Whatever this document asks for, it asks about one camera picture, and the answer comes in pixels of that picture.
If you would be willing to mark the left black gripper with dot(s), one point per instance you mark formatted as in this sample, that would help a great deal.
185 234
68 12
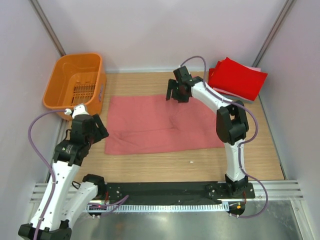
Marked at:
101 131

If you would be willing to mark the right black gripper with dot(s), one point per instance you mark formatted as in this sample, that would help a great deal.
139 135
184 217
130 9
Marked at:
172 85

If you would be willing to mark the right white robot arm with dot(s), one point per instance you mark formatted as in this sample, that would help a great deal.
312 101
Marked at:
231 122

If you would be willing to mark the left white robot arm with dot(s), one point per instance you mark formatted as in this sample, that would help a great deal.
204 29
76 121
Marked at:
56 215

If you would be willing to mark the orange plastic basket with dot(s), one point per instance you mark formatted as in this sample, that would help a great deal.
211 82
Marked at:
77 79

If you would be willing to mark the grey folded t shirt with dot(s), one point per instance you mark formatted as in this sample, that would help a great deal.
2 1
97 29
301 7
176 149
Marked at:
246 101

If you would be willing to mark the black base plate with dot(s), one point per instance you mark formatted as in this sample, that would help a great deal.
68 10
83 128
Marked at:
156 193

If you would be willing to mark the white slotted cable duct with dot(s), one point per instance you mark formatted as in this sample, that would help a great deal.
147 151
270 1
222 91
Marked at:
223 207

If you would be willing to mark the left corner metal post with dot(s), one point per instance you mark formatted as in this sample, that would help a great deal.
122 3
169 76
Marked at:
47 26

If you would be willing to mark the corner metal post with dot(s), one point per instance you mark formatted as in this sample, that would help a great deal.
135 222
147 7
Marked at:
280 19
47 26

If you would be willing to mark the right corner metal post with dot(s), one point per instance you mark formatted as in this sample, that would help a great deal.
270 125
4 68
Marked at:
280 19

